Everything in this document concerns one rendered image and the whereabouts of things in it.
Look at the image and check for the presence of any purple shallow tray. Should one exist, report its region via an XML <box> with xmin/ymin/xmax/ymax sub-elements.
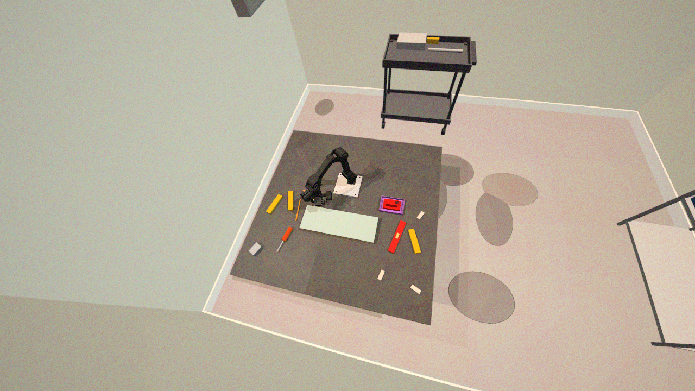
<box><xmin>379</xmin><ymin>196</ymin><xmax>405</xmax><ymax>215</ymax></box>

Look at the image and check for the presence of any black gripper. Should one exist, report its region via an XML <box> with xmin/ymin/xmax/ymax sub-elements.
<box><xmin>306</xmin><ymin>191</ymin><xmax>332</xmax><ymax>203</ymax></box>

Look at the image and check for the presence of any orange-handled awl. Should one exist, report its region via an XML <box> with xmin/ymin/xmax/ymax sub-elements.
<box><xmin>277</xmin><ymin>227</ymin><xmax>292</xmax><ymax>252</ymax></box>

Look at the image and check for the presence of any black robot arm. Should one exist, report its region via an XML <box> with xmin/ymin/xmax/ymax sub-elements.
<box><xmin>300</xmin><ymin>147</ymin><xmax>357</xmax><ymax>206</ymax></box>

